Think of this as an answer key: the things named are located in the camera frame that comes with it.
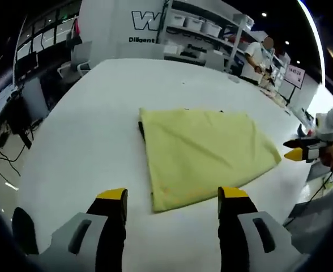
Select black rounded object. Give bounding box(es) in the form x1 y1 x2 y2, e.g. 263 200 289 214
12 206 40 256

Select black power strip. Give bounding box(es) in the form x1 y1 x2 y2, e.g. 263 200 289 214
20 129 33 150

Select translucent storage box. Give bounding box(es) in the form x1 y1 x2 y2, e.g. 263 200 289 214
233 12 254 29

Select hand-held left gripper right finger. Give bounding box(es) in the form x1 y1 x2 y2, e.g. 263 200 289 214
217 186 305 272

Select black display stand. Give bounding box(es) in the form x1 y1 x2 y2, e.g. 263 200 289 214
284 84 297 107

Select metal shelf rack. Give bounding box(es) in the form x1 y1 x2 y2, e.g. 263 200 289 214
162 0 255 75

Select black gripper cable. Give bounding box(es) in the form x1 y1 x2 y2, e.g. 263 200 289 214
282 168 333 227

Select timer display screen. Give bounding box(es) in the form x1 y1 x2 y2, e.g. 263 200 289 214
285 64 306 90

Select pale cloth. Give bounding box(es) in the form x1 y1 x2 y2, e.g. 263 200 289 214
261 87 291 109

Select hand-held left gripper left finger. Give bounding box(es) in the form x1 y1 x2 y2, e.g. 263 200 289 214
50 187 129 272

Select white storage bin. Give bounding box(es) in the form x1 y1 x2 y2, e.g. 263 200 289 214
202 22 221 38
183 16 206 31
170 14 186 27

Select person's right hand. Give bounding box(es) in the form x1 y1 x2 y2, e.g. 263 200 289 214
320 142 333 171

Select hanging grey pink bag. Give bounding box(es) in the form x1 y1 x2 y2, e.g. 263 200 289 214
66 17 83 46

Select white office chair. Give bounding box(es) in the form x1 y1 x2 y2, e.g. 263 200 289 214
57 41 93 80

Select yellow blue colour-block garment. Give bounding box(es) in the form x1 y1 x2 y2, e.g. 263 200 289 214
139 107 283 214

